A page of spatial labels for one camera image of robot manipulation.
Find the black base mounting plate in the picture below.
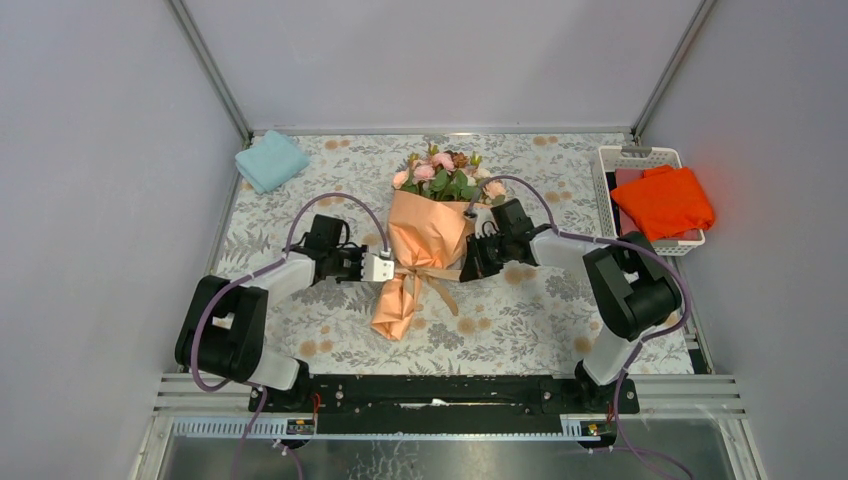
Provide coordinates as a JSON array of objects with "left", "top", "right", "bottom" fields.
[{"left": 248, "top": 374, "right": 640, "bottom": 435}]

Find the tan wrapping paper sheet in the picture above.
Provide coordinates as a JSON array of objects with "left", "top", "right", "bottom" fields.
[{"left": 371, "top": 197, "right": 472, "bottom": 341}]

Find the pink fake flower bunch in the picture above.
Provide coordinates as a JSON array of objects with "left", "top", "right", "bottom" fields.
[{"left": 391, "top": 144, "right": 508, "bottom": 206}]

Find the tan ribbon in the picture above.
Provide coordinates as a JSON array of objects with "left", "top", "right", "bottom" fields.
[{"left": 394, "top": 264, "right": 461, "bottom": 316}]

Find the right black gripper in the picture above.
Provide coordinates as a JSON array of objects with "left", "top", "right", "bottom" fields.
[{"left": 461, "top": 231, "right": 513, "bottom": 283}]

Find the orange folded cloth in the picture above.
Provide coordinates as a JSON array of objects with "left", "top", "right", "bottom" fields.
[{"left": 610, "top": 165, "right": 716, "bottom": 242}]

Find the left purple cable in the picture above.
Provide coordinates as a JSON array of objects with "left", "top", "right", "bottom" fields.
[{"left": 189, "top": 192, "right": 392, "bottom": 480}]

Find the floral patterned table mat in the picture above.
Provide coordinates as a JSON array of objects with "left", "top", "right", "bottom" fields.
[{"left": 215, "top": 132, "right": 631, "bottom": 375}]

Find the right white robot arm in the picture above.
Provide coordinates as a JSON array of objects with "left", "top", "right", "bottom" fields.
[{"left": 459, "top": 199, "right": 684, "bottom": 412}]

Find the white plastic basket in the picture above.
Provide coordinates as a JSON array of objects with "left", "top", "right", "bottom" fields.
[{"left": 592, "top": 146, "right": 715, "bottom": 256}]

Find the purple cable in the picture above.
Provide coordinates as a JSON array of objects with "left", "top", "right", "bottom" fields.
[
  {"left": 463, "top": 175, "right": 694, "bottom": 480},
  {"left": 189, "top": 192, "right": 392, "bottom": 480}
]

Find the light blue folded towel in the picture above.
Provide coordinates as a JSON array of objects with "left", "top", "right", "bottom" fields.
[{"left": 235, "top": 131, "right": 310, "bottom": 194}]

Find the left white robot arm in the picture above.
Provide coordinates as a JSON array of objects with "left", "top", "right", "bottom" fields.
[{"left": 175, "top": 215, "right": 368, "bottom": 411}]

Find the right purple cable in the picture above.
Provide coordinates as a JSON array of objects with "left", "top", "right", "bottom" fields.
[{"left": 463, "top": 175, "right": 694, "bottom": 480}]

